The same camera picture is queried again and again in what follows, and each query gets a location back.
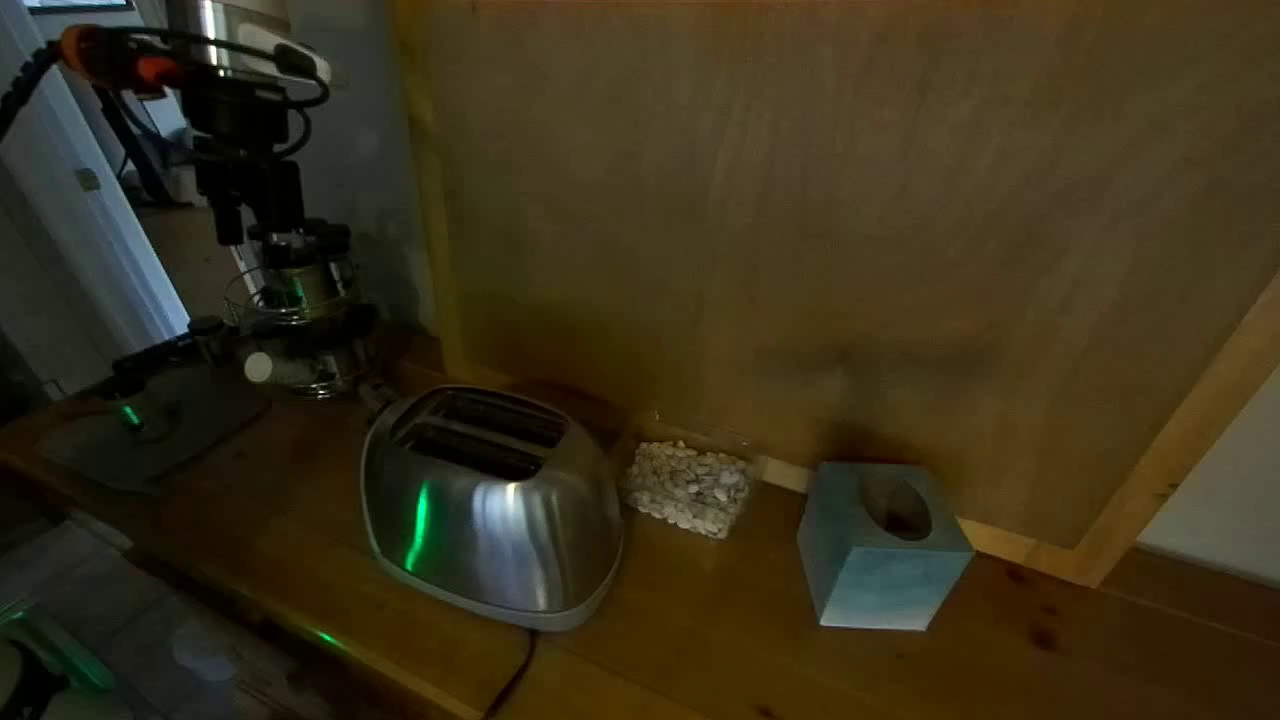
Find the blue cube tissue box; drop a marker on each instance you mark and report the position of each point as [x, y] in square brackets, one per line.
[881, 552]

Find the white spice bottle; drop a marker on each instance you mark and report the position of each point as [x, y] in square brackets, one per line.
[264, 365]

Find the dark grey mat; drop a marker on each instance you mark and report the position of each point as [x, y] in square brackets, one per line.
[161, 432]

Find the plywood back board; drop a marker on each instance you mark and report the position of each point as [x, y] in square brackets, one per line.
[855, 227]

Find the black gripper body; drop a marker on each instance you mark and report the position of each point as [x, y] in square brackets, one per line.
[247, 121]

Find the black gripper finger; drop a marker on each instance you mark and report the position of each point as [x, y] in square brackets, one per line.
[225, 205]
[281, 197]

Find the stainless steel toaster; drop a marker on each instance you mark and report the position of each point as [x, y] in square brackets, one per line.
[493, 515]

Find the spice jar black lid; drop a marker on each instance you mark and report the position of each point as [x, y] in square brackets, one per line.
[319, 262]

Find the metal robot mounting table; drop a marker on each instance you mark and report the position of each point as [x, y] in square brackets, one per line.
[123, 642]

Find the white crumpled sponge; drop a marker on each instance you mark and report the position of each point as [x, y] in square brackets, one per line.
[689, 484]

